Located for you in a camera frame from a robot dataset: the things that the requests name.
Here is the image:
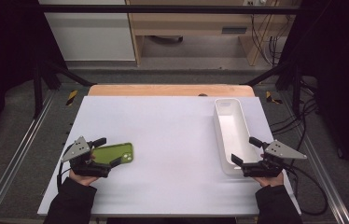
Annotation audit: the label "white board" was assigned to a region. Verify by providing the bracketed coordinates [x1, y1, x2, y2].
[37, 95, 301, 217]

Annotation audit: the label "bundle of hanging cables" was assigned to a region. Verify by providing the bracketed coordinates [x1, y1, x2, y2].
[249, 13, 290, 67]

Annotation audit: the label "white plastic bin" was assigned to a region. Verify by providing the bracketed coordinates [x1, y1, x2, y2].
[214, 98, 262, 175]

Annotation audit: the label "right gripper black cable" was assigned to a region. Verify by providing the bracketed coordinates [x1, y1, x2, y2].
[282, 161, 329, 217]

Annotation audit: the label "wooden desk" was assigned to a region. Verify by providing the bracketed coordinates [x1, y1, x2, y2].
[125, 0, 301, 67]

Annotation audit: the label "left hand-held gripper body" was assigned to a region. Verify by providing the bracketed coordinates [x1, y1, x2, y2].
[60, 135, 112, 178]

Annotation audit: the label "wooden table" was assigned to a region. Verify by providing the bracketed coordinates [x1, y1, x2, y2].
[88, 83, 256, 97]

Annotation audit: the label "metal floor rail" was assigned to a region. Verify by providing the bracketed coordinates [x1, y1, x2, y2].
[279, 92, 349, 224]
[0, 90, 57, 224]

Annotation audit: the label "person's left hand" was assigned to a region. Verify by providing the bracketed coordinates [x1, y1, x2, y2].
[68, 169, 101, 187]

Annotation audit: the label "green phone case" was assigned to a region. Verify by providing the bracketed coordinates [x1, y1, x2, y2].
[91, 142, 134, 166]

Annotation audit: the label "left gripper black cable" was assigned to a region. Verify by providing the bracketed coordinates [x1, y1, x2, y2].
[56, 143, 75, 192]

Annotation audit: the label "yellow black tape strip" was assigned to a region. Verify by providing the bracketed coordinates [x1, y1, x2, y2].
[265, 91, 284, 105]
[65, 90, 79, 106]

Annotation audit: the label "person's right hand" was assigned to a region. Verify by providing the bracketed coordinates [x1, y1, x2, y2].
[251, 172, 285, 188]

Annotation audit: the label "black floor cables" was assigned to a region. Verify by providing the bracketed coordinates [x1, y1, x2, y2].
[269, 77, 320, 171]

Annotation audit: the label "black curtain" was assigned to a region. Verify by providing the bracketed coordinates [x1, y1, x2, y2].
[279, 0, 349, 181]
[0, 0, 68, 153]

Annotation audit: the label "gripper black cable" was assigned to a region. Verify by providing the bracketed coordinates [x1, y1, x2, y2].
[282, 161, 329, 217]
[56, 143, 75, 192]

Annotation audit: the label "white cabinet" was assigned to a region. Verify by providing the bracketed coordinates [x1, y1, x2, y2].
[37, 0, 136, 63]

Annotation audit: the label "black metal frame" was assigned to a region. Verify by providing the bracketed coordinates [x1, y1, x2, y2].
[32, 4, 303, 119]

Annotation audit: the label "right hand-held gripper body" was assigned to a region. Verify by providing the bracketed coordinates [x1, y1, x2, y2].
[241, 139, 308, 178]

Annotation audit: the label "white power strip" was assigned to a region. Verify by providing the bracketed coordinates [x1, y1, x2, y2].
[243, 0, 269, 7]

